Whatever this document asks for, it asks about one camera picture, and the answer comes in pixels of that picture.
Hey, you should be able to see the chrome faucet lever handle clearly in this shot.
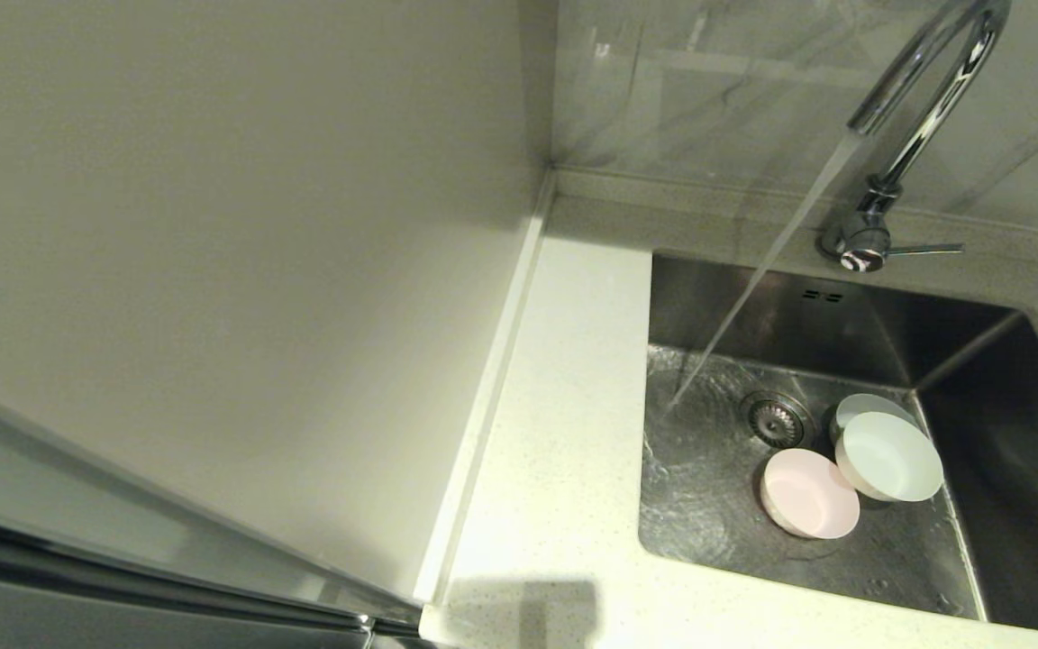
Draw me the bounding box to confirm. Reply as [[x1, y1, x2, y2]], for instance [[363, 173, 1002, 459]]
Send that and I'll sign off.
[[884, 242, 965, 259]]

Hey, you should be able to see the stainless steel sink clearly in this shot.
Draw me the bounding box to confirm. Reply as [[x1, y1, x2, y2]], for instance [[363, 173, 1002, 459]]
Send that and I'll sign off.
[[638, 248, 1038, 639]]

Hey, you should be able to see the chrome gooseneck faucet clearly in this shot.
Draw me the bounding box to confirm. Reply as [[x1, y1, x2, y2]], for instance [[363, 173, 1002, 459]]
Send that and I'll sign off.
[[820, 0, 1015, 274]]

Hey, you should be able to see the blue-grey bowl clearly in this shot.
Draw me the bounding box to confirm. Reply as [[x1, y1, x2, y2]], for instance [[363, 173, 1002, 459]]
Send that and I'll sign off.
[[830, 393, 922, 444]]

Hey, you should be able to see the white cabinet side panel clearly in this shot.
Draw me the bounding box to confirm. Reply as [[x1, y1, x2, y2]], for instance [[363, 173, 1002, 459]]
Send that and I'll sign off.
[[0, 0, 558, 607]]

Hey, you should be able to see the round metal drain strainer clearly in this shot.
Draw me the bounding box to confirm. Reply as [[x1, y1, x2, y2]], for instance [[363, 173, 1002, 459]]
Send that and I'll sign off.
[[739, 389, 815, 450]]

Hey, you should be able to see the white bowl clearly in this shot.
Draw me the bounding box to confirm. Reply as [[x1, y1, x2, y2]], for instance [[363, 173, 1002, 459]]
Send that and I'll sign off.
[[834, 411, 945, 503]]

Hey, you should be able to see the tap water stream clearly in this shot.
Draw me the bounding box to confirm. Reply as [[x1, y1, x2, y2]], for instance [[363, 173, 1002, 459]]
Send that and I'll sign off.
[[663, 132, 873, 417]]

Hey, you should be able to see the pink bowl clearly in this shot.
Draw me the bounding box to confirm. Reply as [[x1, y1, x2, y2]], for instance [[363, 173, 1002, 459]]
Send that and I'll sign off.
[[760, 448, 861, 541]]

